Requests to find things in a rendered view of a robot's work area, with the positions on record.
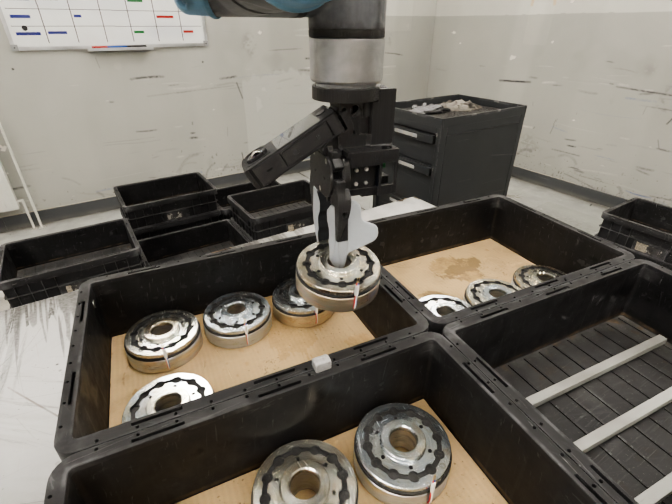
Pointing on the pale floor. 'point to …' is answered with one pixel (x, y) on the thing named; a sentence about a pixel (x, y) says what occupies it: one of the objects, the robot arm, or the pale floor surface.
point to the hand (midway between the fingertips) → (327, 253)
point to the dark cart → (453, 150)
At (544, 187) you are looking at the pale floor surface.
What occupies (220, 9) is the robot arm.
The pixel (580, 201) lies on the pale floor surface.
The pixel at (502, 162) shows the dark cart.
